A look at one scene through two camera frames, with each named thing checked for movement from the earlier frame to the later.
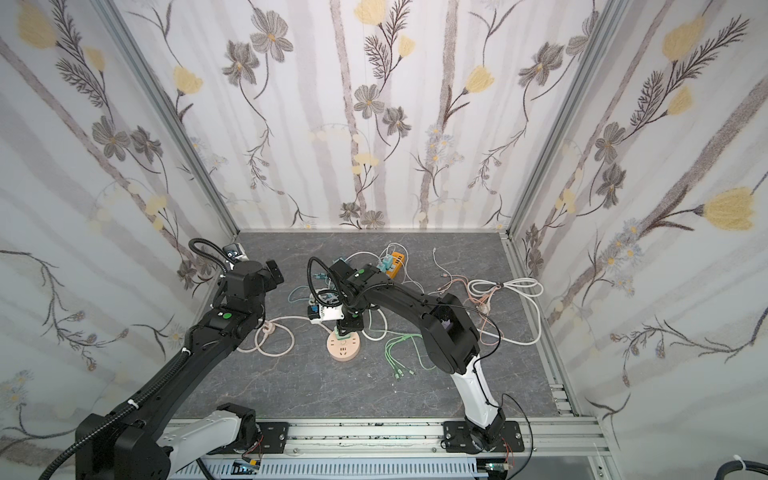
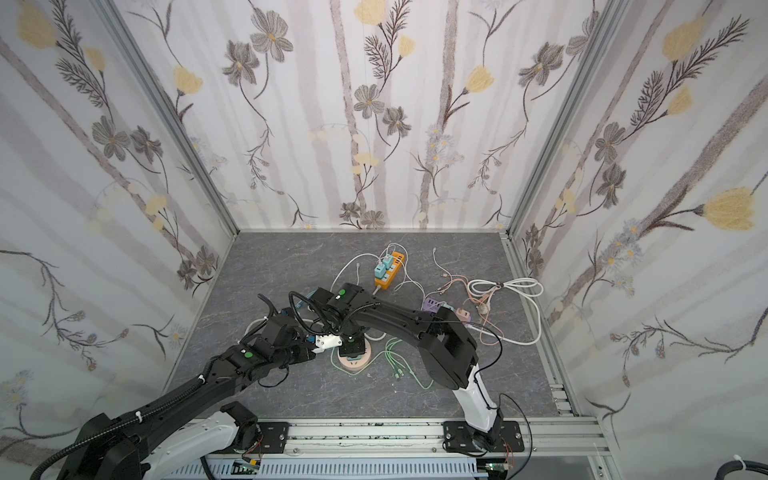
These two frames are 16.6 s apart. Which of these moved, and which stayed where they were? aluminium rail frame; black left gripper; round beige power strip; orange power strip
Moved: round beige power strip; black left gripper
Stayed: aluminium rail frame; orange power strip
